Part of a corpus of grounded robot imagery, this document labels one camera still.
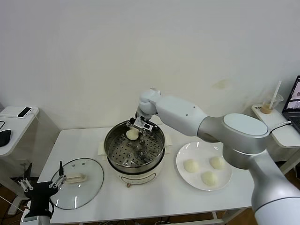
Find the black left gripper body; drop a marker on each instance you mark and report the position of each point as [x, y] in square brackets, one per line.
[39, 194]

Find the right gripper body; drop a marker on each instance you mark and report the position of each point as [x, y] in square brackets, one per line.
[139, 122]

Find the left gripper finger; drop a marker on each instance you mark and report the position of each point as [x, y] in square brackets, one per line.
[57, 181]
[25, 185]

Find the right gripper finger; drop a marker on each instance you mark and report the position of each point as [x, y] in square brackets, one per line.
[131, 122]
[143, 131]

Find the white steamed baozi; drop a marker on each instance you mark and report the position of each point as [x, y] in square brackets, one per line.
[209, 178]
[216, 162]
[132, 135]
[191, 165]

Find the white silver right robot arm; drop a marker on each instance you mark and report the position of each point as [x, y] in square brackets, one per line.
[187, 114]

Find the stainless steel steamer pot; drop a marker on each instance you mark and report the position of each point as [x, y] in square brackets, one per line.
[154, 140]

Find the cream electric cooker base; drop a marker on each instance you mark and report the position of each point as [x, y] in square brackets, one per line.
[140, 178]

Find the black cloth pouch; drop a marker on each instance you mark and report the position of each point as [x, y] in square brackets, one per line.
[4, 138]

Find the white side table with phone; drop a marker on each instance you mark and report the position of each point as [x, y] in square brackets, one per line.
[21, 131]

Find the large white table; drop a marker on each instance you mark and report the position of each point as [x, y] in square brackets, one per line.
[140, 201]

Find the white round plate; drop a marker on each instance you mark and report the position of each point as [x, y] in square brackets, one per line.
[194, 182]

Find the black screen smartphone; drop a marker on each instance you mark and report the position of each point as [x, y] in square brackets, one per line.
[24, 112]

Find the flat white box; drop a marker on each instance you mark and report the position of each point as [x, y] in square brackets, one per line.
[9, 112]

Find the clear plastic drink cup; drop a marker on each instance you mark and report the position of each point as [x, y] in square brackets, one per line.
[267, 109]

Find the white side table with cup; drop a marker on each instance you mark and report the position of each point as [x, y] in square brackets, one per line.
[279, 138]

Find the iced coffee cup with straw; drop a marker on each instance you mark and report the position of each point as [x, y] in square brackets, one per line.
[277, 87]

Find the black laptop beside cup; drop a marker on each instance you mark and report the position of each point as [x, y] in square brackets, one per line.
[293, 114]

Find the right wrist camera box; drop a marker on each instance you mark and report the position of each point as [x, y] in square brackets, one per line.
[148, 127]

